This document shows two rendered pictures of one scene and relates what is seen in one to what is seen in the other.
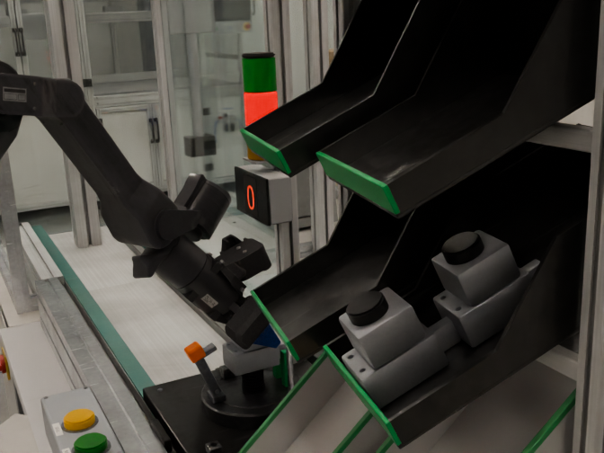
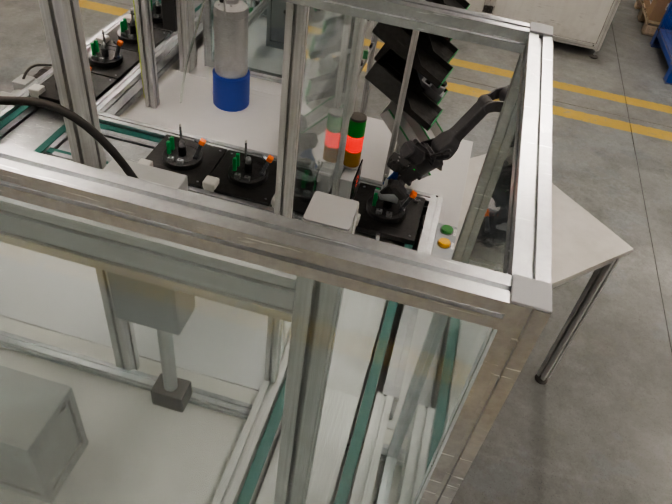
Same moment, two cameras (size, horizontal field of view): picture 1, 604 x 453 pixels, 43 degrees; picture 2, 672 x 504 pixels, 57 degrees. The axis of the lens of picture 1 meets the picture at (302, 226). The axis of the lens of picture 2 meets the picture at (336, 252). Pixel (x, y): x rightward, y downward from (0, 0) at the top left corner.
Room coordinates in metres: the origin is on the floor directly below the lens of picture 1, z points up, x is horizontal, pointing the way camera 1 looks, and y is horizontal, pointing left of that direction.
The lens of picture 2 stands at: (2.37, 0.92, 2.31)
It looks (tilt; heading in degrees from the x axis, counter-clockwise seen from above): 43 degrees down; 215
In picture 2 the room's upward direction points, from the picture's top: 9 degrees clockwise
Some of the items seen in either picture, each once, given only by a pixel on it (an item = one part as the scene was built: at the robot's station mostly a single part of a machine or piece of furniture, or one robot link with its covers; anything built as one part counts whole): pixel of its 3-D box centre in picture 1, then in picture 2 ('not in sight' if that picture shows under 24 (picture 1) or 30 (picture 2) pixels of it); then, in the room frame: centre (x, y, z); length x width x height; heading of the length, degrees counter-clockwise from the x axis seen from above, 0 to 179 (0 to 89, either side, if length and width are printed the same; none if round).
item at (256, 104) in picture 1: (261, 108); (354, 141); (1.14, 0.05, 1.33); 0.05 x 0.05 x 0.05
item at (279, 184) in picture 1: (262, 136); (352, 153); (1.14, 0.05, 1.29); 0.12 x 0.05 x 0.25; 26
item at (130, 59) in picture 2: not in sight; (104, 50); (1.04, -1.36, 1.01); 0.24 x 0.24 x 0.13; 26
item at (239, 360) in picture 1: (257, 338); (387, 188); (0.92, 0.07, 1.06); 0.08 x 0.04 x 0.07; 117
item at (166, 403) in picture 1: (254, 408); (385, 212); (0.92, 0.07, 0.96); 0.24 x 0.24 x 0.02; 26
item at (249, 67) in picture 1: (259, 74); (356, 126); (1.14, 0.05, 1.38); 0.05 x 0.05 x 0.05
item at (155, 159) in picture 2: not in sight; (182, 148); (1.25, -0.59, 1.01); 0.24 x 0.24 x 0.13; 26
